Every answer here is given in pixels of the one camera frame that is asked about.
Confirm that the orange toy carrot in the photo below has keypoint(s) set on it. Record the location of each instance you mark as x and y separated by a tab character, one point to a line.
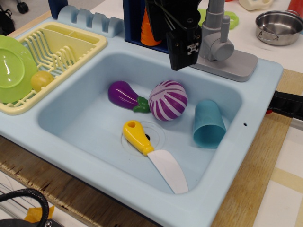
147	37

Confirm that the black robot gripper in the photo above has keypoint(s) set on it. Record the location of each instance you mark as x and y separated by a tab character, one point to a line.
177	21

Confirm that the cream plastic toy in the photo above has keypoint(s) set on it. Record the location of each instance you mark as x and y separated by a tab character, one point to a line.
251	5

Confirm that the black chair wheel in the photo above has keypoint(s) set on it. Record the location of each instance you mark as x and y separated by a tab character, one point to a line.
22	7

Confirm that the light blue toy sink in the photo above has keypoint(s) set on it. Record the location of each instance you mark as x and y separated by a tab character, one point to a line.
76	128

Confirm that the silver metal pot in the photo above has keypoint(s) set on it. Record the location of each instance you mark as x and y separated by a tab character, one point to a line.
279	28

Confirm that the green plastic plate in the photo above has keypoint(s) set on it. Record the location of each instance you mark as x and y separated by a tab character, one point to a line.
17	66

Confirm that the yellow tape piece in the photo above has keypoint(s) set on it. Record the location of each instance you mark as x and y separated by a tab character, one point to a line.
34	214

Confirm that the green plastic toy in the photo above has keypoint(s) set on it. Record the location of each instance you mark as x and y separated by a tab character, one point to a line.
234	20

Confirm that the yellow handled toy knife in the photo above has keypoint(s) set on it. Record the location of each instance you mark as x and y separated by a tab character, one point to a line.
163	160

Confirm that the wooden board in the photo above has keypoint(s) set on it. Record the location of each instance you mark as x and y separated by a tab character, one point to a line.
238	208

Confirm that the purple toy eggplant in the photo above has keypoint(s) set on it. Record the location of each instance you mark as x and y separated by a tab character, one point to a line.
121	94

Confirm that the purple striped toy onion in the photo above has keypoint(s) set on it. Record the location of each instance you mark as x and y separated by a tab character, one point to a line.
168	100

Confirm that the black clamp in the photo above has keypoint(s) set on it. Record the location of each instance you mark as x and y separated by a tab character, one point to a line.
286	104

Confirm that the yellow toy potato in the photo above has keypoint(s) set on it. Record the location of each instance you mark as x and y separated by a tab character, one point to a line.
41	79

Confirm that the grey toy faucet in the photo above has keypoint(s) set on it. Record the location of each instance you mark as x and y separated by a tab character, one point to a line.
217	54

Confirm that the blue plastic cup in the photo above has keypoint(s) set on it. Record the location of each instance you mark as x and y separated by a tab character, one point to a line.
208	128

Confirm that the dark blue box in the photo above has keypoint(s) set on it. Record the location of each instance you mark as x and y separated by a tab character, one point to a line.
133	17

